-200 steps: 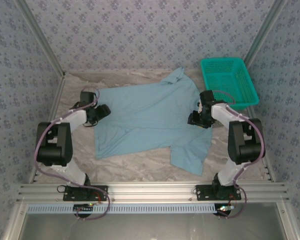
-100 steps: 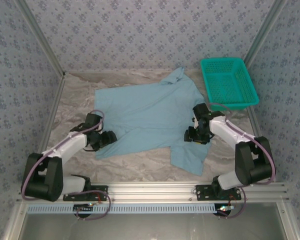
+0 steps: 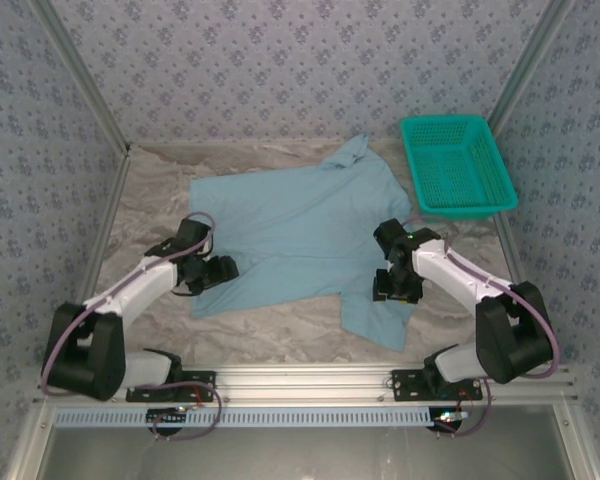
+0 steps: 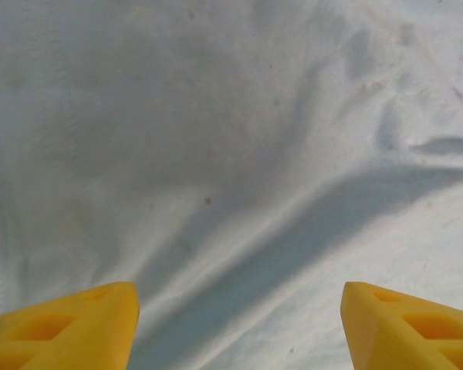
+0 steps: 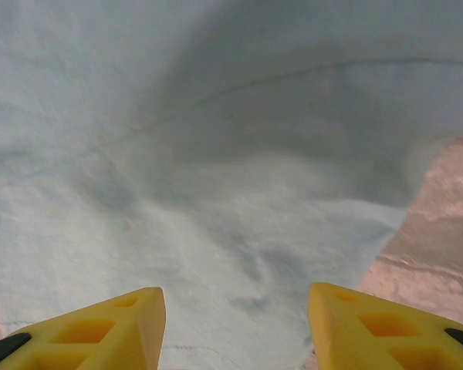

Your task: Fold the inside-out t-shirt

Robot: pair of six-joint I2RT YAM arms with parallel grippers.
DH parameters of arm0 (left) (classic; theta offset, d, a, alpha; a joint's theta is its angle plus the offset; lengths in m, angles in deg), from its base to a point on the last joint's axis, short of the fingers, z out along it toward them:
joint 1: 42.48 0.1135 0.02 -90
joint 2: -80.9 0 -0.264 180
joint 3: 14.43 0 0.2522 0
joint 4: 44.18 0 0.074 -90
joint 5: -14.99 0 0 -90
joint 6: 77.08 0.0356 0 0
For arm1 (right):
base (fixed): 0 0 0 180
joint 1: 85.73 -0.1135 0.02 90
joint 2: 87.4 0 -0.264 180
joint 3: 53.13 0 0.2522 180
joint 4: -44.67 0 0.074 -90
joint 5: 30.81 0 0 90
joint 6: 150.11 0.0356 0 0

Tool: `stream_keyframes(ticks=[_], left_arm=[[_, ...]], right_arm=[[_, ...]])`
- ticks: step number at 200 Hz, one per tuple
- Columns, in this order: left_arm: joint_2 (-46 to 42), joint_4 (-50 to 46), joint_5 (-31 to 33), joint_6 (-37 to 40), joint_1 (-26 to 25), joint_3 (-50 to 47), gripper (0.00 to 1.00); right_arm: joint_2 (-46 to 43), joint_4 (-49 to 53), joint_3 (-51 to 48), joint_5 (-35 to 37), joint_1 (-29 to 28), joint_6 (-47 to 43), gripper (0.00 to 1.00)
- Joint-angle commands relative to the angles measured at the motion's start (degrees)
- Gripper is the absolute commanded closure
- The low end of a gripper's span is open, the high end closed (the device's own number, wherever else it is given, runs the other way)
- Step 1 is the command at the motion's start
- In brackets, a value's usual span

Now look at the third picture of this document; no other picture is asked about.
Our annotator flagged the slotted grey cable duct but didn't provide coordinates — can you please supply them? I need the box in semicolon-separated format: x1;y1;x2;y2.
52;405;434;429

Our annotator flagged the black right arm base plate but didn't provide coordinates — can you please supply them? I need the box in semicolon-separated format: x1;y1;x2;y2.
390;368;484;403

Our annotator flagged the aluminium frame post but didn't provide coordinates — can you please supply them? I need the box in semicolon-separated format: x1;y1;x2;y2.
2;399;56;480
552;399;600;480
487;0;579;131
29;0;134;156

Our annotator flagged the teal plastic basket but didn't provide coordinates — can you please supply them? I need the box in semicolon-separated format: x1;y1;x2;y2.
399;114;520;224

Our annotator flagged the small black controller board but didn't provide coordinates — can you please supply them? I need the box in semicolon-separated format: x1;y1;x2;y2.
146;407;189;427
432;408;470;431

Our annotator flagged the light blue t-shirt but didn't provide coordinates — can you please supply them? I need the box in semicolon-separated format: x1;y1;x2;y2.
187;132;416;351

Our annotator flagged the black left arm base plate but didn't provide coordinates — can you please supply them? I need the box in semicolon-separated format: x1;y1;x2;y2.
125;369;217;404

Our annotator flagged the aluminium mounting rail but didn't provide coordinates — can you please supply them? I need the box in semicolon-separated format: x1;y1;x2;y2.
32;363;579;407

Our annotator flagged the aluminium side rail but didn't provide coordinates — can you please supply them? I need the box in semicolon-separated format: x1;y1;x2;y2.
494;214;529;289
79;147;134;309

